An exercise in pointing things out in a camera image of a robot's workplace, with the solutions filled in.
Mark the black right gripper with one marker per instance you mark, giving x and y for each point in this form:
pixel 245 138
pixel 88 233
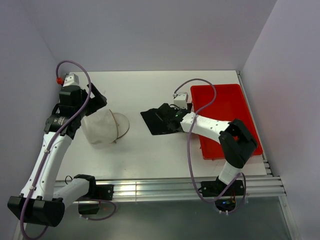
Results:
pixel 176 108

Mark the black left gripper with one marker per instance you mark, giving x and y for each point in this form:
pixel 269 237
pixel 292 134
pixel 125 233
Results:
pixel 97 102

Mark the black bra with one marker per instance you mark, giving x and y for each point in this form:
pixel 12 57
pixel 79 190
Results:
pixel 157 119

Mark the white mesh laundry bag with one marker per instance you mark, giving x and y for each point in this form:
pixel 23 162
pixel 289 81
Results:
pixel 104 128

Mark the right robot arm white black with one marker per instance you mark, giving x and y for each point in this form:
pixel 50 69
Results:
pixel 236 141

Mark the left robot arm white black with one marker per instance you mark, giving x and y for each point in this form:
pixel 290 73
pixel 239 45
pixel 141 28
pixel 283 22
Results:
pixel 37 202

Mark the red plastic tray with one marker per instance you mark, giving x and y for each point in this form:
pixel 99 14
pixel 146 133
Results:
pixel 229 104

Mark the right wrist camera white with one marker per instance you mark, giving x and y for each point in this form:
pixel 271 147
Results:
pixel 180 100

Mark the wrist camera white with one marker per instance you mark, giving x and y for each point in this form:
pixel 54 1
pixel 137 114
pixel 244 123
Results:
pixel 180 100
pixel 70 80

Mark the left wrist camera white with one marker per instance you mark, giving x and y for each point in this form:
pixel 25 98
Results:
pixel 70 80

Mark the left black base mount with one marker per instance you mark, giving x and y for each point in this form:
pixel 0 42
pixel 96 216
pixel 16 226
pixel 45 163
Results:
pixel 100 192

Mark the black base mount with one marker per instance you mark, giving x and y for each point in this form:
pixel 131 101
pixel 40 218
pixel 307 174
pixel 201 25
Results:
pixel 230 199
pixel 100 192

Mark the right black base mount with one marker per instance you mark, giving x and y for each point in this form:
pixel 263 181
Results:
pixel 230 199

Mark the aluminium frame rail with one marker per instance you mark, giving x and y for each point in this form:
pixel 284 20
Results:
pixel 182 189

